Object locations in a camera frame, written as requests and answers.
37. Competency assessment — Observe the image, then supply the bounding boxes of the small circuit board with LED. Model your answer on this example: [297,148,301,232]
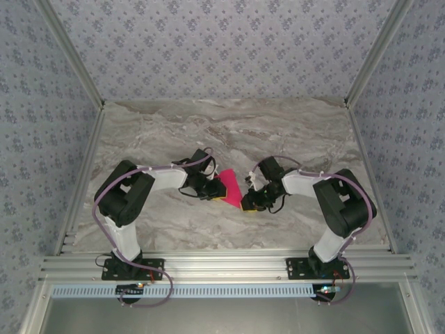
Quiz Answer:
[116,283,145,297]
[314,284,342,301]

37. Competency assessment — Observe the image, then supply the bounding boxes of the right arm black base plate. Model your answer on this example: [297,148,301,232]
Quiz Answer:
[284,257,350,281]

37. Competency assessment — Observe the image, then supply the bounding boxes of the aluminium frame post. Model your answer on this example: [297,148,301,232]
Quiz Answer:
[343,0,417,109]
[34,0,106,109]

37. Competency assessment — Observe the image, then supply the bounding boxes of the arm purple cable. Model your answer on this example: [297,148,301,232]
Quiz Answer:
[90,148,215,310]
[252,155,378,307]

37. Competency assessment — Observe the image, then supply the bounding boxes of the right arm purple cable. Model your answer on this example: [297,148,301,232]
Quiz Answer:
[252,155,378,307]

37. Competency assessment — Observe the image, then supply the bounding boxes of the grey metal sheet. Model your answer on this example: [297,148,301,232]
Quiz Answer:
[36,295,416,334]

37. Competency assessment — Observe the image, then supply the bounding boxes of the pink cloth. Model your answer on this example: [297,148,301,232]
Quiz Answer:
[213,168,244,209]

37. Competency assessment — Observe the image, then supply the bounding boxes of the aluminium table side rail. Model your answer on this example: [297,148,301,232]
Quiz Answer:
[54,104,107,257]
[343,100,399,255]

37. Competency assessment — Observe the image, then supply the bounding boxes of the gripper thin black cable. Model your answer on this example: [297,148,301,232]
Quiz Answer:
[267,194,286,214]
[177,186,206,201]

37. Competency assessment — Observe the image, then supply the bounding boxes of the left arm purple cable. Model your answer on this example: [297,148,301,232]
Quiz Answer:
[90,148,215,310]

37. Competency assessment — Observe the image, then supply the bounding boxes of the left gripper thin black cable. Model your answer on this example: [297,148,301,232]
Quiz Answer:
[177,186,206,201]

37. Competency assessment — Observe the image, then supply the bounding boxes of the right gripper thin black cable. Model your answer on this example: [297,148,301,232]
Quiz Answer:
[267,194,286,214]

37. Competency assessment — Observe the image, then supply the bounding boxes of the light blue slotted cable duct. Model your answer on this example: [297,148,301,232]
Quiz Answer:
[51,283,319,300]

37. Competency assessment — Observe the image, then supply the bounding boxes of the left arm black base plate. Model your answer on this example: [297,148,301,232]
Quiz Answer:
[100,257,165,281]

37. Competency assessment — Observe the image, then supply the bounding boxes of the wide aluminium frame rail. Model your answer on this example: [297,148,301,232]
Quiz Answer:
[38,253,418,283]

